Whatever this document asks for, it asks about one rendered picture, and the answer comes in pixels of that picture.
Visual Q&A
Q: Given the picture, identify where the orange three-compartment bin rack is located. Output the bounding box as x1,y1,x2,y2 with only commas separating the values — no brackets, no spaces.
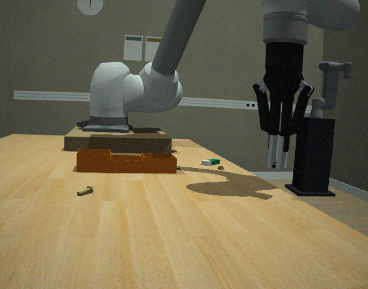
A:
76,149,177,173

